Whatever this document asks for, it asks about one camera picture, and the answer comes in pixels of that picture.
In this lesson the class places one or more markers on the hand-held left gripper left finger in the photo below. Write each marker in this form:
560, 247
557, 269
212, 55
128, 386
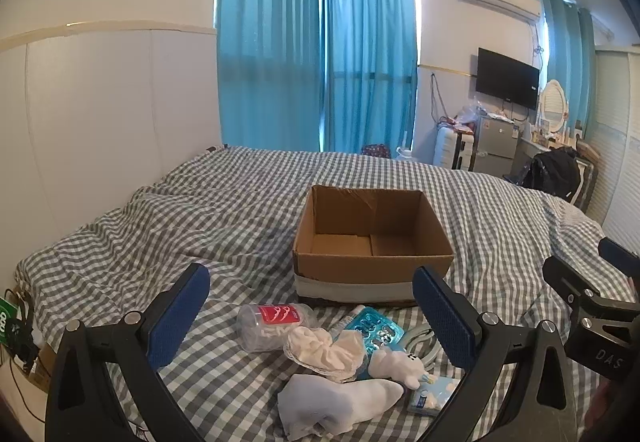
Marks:
177, 317

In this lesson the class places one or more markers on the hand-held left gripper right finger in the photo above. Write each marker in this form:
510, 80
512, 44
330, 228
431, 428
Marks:
442, 317

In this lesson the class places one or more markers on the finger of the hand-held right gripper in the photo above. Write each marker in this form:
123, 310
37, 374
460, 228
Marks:
567, 277
620, 254

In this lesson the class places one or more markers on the grey-green hair claw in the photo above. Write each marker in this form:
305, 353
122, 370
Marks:
415, 339

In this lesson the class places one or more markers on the white plush toy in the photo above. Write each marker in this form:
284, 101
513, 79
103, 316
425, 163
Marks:
392, 362

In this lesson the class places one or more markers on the teal blister pack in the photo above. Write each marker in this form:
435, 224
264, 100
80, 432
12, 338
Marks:
370, 327

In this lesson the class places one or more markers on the light blue tissue packet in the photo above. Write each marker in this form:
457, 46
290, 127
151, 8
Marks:
430, 394

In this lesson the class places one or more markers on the clear plastic bottle red label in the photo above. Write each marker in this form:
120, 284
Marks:
275, 314

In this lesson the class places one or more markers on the brown cardboard box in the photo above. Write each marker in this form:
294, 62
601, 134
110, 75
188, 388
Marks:
350, 267

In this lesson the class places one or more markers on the cream white scrunchie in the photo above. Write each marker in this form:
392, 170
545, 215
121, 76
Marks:
320, 349

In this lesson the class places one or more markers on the white sock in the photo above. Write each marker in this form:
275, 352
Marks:
340, 402

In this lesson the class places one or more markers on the person's right forearm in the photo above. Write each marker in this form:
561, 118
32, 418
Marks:
597, 404

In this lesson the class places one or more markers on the white chair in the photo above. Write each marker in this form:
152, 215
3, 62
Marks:
587, 182

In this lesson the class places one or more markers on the black backpack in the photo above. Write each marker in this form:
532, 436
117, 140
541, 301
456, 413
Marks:
552, 171

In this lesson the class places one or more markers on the grey white checkered blanket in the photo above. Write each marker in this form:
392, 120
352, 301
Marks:
200, 202

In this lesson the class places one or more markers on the white wardrobe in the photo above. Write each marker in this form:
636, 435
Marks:
617, 131

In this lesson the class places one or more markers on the white dressing table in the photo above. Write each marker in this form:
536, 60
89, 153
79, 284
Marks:
525, 149

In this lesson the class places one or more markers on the small brown floor box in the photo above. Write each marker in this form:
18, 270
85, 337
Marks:
42, 367

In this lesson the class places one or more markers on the silver mini fridge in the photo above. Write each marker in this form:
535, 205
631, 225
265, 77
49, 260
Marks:
497, 141

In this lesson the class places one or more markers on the white oval mirror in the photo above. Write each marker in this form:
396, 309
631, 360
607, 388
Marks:
553, 104

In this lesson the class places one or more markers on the white suitcase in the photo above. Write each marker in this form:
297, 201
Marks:
450, 149

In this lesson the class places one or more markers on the clear water jug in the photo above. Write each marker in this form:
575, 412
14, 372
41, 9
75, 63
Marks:
405, 153

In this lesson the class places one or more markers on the green box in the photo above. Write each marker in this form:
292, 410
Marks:
7, 322

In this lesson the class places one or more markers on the dark patterned bag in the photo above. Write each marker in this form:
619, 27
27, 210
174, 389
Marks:
375, 150

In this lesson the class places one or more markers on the clear plastic bag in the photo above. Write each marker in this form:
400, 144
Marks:
467, 114

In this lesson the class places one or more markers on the narrow blue curtain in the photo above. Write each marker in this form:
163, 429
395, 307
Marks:
567, 66

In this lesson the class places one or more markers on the white bed headboard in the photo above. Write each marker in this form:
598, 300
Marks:
100, 131

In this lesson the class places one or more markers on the blue window curtain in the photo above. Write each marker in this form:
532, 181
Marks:
370, 51

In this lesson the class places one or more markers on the wide blue curtain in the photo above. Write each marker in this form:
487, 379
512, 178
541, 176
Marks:
265, 46

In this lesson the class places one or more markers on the black wall television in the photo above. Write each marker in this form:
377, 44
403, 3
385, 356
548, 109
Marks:
506, 79

